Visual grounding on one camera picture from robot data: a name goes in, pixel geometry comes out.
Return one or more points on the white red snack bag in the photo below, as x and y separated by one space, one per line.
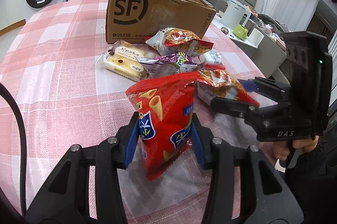
212 58

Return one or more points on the pink plaid tablecloth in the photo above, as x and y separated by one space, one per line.
66 98

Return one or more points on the red corn snack bag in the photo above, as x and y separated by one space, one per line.
165 107

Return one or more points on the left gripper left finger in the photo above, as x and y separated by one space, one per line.
84 187

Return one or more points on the white electric kettle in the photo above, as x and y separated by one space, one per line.
235 14

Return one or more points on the white cup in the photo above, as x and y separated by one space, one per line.
255 37

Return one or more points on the cream sandwich cake pack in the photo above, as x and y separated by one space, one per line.
122 58

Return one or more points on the green cup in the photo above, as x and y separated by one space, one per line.
240 32

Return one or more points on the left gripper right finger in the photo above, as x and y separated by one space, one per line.
245 187

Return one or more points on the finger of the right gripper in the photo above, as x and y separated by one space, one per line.
271 89
234 108

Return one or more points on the brown SF cardboard box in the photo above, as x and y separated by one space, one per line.
133 20

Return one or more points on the white marble coffee table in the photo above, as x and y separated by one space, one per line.
268 56

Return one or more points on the orange noodle snack bag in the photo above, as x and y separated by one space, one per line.
173 40
219 83

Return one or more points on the purple snack bag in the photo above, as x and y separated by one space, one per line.
171 64

